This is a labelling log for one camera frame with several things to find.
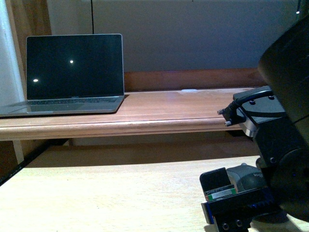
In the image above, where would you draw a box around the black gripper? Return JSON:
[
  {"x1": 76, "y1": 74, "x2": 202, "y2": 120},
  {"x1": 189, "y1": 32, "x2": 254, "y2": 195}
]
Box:
[{"x1": 199, "y1": 168, "x2": 288, "y2": 232}]

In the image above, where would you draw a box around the grey Logitech computer mouse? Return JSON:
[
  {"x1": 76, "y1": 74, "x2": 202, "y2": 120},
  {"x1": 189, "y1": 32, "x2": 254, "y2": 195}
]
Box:
[{"x1": 226, "y1": 163, "x2": 266, "y2": 192}]

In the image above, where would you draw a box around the wooden desk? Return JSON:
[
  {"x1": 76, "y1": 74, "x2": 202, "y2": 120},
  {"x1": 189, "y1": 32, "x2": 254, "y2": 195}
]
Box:
[{"x1": 0, "y1": 68, "x2": 266, "y2": 141}]

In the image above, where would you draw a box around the wooden pull-out drawer tray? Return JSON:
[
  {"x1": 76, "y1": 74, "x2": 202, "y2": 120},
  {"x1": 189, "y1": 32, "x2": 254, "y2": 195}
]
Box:
[{"x1": 0, "y1": 145, "x2": 309, "y2": 232}]

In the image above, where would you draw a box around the grey open laptop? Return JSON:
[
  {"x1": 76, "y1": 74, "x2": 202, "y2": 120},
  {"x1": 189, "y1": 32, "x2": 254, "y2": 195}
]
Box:
[{"x1": 0, "y1": 34, "x2": 125, "y2": 117}]

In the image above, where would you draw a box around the black camera cable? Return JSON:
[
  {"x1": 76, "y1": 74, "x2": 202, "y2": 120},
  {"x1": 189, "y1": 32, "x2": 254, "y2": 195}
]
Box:
[{"x1": 217, "y1": 89, "x2": 273, "y2": 127}]

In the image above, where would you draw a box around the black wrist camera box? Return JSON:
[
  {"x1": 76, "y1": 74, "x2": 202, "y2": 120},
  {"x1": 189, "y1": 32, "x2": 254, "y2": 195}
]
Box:
[{"x1": 233, "y1": 86, "x2": 286, "y2": 138}]

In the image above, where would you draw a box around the black hanging wall cable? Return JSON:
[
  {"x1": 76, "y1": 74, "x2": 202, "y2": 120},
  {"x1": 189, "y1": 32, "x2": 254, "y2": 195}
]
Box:
[{"x1": 90, "y1": 0, "x2": 95, "y2": 35}]

